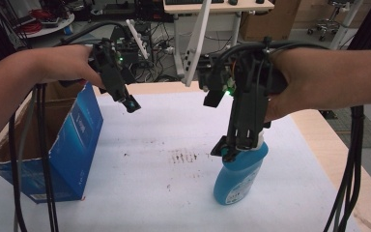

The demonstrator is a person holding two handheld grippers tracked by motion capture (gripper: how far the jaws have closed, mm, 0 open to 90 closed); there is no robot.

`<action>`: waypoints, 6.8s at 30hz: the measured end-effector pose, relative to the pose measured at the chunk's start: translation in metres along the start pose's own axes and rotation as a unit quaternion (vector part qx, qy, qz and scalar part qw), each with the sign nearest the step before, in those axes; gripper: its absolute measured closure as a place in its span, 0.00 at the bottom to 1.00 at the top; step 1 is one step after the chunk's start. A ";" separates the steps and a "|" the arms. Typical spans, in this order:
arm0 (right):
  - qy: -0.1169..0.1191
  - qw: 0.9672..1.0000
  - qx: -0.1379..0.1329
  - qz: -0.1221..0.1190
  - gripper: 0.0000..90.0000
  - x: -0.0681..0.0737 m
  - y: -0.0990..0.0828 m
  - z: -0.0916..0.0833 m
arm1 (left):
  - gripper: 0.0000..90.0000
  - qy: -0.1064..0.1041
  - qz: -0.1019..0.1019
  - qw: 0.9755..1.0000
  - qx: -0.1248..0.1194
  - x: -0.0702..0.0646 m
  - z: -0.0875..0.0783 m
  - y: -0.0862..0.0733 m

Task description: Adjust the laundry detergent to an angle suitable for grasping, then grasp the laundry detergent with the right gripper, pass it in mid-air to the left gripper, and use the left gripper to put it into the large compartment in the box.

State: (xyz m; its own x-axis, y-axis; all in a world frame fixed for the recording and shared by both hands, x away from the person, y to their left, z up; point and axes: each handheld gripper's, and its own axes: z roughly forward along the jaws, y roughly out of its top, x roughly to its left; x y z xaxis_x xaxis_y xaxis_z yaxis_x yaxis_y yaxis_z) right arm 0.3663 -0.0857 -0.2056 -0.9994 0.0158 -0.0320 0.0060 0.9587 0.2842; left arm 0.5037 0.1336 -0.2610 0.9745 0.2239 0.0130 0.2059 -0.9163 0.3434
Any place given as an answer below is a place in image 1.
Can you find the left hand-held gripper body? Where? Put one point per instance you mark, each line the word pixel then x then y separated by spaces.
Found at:
pixel 111 71

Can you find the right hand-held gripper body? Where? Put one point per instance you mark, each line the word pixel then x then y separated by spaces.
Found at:
pixel 249 106

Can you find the blue detergent bottle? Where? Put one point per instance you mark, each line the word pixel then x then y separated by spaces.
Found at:
pixel 238 180

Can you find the blue cardboard box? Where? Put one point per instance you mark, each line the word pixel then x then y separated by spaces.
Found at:
pixel 77 138

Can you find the person's left hand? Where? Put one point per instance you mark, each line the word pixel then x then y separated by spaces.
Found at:
pixel 67 63

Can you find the person's right hand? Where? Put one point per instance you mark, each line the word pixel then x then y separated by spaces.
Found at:
pixel 291 80

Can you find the small blue container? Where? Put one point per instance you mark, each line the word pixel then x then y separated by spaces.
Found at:
pixel 68 30

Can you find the white power strip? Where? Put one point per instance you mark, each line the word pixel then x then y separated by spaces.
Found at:
pixel 167 50

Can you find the white table mat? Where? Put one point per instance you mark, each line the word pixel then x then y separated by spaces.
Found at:
pixel 174 199

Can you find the round white table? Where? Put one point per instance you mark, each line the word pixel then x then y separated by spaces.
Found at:
pixel 50 30

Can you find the brown cardboard box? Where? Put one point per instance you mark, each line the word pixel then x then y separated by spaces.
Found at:
pixel 270 25

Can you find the wooden desk with white legs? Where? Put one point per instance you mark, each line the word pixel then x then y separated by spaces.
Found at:
pixel 248 6

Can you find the black keyboard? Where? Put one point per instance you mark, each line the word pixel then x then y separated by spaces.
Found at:
pixel 186 1

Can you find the black computer mouse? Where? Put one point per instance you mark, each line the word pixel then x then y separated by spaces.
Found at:
pixel 233 2

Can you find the office stool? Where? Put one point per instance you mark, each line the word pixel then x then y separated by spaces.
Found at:
pixel 327 22

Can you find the white metal post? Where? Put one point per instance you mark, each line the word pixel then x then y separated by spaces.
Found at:
pixel 196 42
pixel 346 25

